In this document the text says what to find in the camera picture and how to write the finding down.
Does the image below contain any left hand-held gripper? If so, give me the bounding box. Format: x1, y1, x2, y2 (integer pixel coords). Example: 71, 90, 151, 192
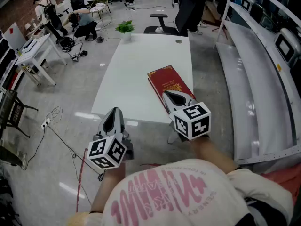
87, 106, 135, 170

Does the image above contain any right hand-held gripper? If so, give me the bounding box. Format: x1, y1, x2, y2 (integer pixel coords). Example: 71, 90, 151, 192
162, 89, 212, 141

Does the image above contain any green potted plant white pot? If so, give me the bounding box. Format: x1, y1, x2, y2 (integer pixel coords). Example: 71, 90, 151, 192
115, 20, 135, 42

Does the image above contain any person's right forearm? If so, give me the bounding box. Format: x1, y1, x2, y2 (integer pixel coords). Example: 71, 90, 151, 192
190, 135, 238, 175

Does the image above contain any person's left forearm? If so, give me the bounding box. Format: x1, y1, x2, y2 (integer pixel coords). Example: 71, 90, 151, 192
90, 166, 127, 214

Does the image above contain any red hardcover book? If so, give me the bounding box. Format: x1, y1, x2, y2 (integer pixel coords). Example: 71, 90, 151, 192
147, 65, 196, 114

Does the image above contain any white metal shelf rack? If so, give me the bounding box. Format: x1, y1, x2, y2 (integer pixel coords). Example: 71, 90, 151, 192
215, 0, 301, 166

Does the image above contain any black floor bag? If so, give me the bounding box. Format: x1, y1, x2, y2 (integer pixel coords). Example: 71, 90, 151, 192
58, 36, 76, 52

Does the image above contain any person's white pink-print shirt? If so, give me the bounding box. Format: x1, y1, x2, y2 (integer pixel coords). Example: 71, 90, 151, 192
67, 158, 294, 226

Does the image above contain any black crate stand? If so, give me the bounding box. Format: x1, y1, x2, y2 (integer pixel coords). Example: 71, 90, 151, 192
0, 89, 39, 139

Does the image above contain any small white desk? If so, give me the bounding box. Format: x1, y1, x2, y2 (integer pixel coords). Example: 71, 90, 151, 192
15, 33, 68, 87

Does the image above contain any white flat box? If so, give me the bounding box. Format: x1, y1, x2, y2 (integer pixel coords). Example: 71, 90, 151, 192
20, 38, 38, 54

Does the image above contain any black backpack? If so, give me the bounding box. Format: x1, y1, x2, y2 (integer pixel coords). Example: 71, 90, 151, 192
44, 4, 63, 30

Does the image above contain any row of boxy shelf cases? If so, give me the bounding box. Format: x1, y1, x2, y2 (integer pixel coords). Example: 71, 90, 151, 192
239, 0, 301, 68

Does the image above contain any white board red corner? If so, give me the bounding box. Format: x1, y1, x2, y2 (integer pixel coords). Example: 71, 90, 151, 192
3, 22, 27, 52

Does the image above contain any wire chair patterned cushion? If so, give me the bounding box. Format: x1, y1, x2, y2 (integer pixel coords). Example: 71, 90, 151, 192
89, 0, 111, 20

